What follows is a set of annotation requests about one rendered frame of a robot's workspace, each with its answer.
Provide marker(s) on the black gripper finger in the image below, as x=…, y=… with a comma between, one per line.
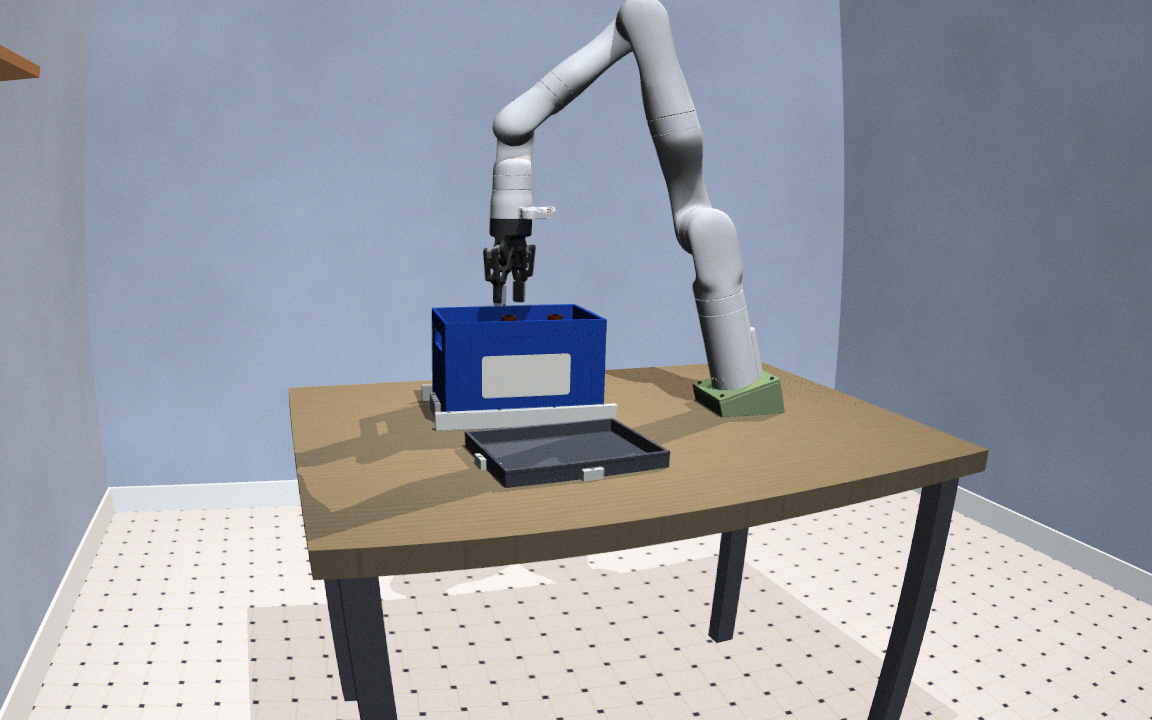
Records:
x=491, y=261
x=521, y=276

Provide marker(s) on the blue crate with dividers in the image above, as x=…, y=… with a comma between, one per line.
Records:
x=484, y=365

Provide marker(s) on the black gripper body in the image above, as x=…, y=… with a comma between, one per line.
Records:
x=504, y=231

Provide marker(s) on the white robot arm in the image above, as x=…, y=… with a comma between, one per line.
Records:
x=707, y=234

